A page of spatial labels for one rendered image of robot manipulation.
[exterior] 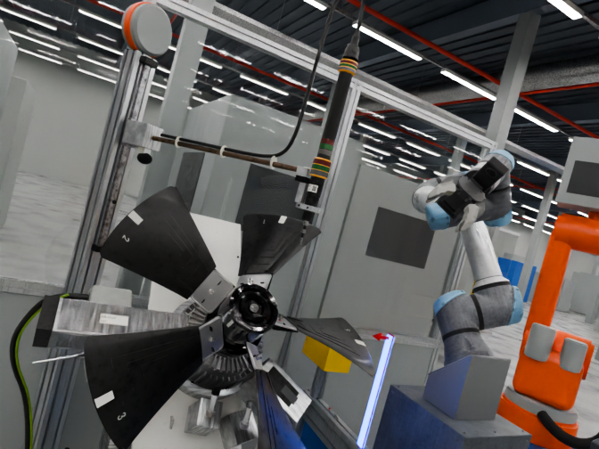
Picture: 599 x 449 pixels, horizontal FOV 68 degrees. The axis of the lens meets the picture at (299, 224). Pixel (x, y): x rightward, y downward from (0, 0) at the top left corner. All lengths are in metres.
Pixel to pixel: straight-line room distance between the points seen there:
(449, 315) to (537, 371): 3.20
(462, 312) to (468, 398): 0.25
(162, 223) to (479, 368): 0.96
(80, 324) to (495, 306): 1.16
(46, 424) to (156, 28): 1.29
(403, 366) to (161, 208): 1.63
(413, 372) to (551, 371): 2.38
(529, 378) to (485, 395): 3.19
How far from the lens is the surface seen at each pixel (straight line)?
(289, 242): 1.19
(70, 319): 1.08
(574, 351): 4.59
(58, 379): 1.68
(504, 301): 1.54
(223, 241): 1.41
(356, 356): 1.15
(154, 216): 1.08
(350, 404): 2.29
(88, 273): 1.56
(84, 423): 1.92
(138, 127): 1.44
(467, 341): 1.47
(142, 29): 1.54
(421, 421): 1.45
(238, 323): 0.98
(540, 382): 4.68
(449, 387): 1.45
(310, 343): 1.58
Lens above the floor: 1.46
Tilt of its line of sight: 2 degrees down
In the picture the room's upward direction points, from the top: 15 degrees clockwise
